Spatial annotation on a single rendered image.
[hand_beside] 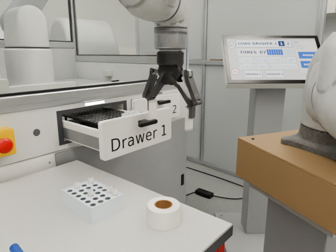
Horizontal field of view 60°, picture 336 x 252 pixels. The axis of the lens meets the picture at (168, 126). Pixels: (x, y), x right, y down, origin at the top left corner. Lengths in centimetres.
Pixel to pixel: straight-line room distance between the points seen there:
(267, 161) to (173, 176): 77
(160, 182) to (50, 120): 64
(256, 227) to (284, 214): 105
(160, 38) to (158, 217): 45
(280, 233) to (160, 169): 65
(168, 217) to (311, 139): 41
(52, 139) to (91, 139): 16
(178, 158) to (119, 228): 87
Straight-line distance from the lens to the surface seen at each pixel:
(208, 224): 65
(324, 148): 79
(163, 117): 96
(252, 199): 183
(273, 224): 94
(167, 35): 78
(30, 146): 96
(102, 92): 107
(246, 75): 153
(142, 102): 118
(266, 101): 166
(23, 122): 94
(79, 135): 92
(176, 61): 79
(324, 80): 59
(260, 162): 79
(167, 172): 142
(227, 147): 277
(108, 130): 81
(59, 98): 98
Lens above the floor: 111
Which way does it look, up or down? 14 degrees down
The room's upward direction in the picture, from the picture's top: straight up
